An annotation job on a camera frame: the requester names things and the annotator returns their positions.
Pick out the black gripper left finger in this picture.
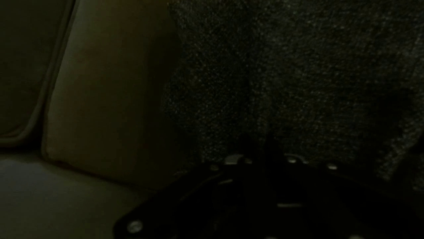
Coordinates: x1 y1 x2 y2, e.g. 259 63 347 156
113 141 270 239

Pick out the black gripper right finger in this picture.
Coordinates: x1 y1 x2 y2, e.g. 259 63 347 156
269 141 424 239

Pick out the dark grey blanket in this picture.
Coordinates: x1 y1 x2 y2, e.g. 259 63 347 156
160 0 424 197

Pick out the grey tufted sofa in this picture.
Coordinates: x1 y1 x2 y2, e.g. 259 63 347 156
0 0 204 239

